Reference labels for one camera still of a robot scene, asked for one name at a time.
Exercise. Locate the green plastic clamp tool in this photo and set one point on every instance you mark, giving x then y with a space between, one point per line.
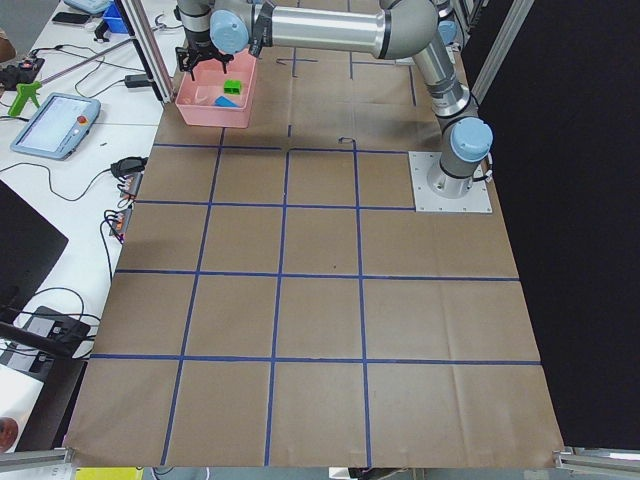
25 92

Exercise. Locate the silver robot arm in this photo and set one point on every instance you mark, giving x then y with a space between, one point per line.
321 78
447 25

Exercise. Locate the blue toy block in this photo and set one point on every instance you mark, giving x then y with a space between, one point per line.
224 102

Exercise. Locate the pink plastic box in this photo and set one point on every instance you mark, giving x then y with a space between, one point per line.
215 98

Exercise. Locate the teach pendant tablet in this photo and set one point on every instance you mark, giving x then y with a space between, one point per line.
58 126

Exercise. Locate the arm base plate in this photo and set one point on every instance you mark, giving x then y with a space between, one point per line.
436 192

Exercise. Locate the green toy block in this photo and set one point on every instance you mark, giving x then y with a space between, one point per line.
233 87

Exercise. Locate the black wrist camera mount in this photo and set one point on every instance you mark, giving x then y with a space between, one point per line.
181 55

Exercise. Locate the aluminium frame post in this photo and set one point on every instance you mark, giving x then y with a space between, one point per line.
140 32

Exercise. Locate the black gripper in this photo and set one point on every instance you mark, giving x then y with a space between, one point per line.
198 42

